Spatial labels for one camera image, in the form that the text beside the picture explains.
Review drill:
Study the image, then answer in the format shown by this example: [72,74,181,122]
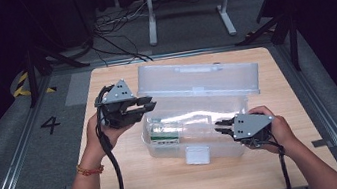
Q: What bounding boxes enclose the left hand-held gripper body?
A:
[90,76,145,132]

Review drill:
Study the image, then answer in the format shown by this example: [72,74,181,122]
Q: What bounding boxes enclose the bundle of black floor cables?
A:
[86,0,156,70]

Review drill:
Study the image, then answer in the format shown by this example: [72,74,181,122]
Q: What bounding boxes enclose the left hand-held gripper black cable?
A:
[89,84,125,189]

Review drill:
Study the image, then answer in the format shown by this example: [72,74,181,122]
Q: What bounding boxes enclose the person's right hand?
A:
[244,100,301,160]

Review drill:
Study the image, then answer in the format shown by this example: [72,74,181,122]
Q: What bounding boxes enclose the black tripod stand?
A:
[21,35,96,109]
[231,10,306,81]

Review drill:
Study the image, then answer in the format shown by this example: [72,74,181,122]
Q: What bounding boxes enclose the green and white carton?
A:
[145,115,182,149]

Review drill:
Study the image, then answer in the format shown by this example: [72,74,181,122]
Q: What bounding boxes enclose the person's left hand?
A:
[82,107,143,163]

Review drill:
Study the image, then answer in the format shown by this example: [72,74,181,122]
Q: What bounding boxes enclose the hand-held gripper black cable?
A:
[242,132,294,189]
[89,84,125,189]

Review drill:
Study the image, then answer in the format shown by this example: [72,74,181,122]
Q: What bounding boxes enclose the red and gold bracelet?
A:
[75,161,107,179]

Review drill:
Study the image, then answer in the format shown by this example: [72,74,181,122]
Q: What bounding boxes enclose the right hand-held gripper black cable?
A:
[242,132,294,189]

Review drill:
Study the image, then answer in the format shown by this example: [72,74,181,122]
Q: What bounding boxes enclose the small grey tape piece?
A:
[310,137,334,151]

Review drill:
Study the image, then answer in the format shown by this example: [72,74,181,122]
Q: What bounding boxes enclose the yellow and black striped tape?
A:
[10,67,58,99]

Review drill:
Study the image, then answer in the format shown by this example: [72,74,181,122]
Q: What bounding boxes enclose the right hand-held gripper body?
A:
[228,107,279,151]

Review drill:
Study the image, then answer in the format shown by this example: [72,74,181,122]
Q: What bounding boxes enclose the clear plastic storage box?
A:
[130,48,272,174]

